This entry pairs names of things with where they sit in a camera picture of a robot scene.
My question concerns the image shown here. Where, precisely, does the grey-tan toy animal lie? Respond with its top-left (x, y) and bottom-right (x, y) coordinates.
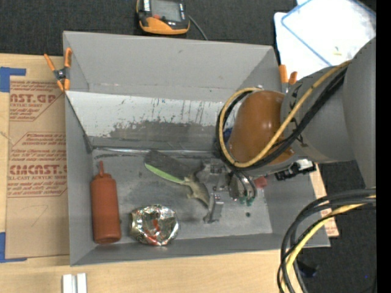
top-left (182, 170), bottom-right (212, 209)

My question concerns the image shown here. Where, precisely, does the dark grey and green sponge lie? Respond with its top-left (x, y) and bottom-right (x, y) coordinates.
top-left (144, 150), bottom-right (197, 184)

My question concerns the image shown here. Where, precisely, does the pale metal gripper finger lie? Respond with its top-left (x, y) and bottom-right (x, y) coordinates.
top-left (203, 193), bottom-right (225, 225)
top-left (200, 160), bottom-right (227, 177)

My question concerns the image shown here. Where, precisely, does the grey metal bin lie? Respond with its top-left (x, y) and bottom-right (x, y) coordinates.
top-left (62, 31), bottom-right (332, 267)

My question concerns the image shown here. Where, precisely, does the black cylinder on white bracket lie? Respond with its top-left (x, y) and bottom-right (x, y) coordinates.
top-left (274, 159), bottom-right (317, 181)

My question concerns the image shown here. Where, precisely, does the red-brown squeeze bottle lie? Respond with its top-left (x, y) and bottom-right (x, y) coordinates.
top-left (89, 160), bottom-right (122, 245)

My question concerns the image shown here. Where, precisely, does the brown cardboard board red print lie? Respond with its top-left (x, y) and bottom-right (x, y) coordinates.
top-left (0, 52), bottom-right (71, 262)

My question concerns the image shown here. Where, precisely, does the crushed silver can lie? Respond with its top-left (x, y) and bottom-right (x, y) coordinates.
top-left (129, 204), bottom-right (180, 247)

